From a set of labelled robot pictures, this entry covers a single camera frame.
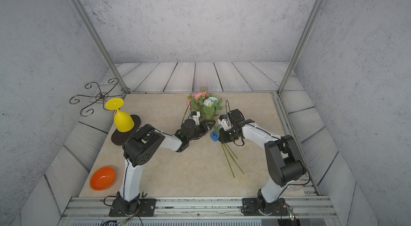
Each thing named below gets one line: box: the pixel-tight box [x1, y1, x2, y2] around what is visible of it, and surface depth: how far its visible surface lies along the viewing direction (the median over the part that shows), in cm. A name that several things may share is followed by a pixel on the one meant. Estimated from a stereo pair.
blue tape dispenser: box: [209, 124, 223, 142], surface depth 96 cm
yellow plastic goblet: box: [104, 98, 135, 133], surface depth 77 cm
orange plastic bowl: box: [89, 166, 116, 191], surface depth 81 cm
